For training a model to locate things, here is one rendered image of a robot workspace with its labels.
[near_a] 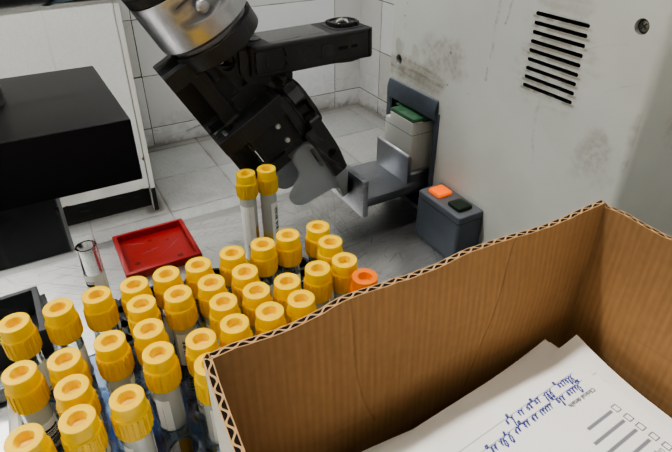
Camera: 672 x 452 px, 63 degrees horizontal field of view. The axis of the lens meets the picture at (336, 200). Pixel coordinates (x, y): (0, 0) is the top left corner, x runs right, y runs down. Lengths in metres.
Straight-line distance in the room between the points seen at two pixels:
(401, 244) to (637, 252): 0.25
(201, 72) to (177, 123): 2.47
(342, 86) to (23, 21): 1.76
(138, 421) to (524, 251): 0.21
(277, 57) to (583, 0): 0.22
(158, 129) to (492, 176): 2.49
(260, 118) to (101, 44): 1.66
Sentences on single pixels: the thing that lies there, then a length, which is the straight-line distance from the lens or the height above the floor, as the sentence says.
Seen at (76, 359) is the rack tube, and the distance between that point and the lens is 0.29.
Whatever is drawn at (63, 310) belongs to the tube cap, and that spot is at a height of 0.99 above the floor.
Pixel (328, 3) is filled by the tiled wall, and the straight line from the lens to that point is 3.04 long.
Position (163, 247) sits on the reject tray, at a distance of 0.55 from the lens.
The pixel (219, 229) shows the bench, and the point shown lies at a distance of 0.56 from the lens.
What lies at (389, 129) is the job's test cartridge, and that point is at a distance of 0.57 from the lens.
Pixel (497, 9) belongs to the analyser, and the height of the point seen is 1.10.
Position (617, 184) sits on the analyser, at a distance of 0.41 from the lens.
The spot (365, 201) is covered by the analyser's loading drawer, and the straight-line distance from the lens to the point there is 0.52.
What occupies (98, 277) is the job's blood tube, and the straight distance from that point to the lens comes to 0.39.
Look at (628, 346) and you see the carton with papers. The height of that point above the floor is 0.95.
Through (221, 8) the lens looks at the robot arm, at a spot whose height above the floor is 1.11.
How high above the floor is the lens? 1.19
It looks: 31 degrees down
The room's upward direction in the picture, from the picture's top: straight up
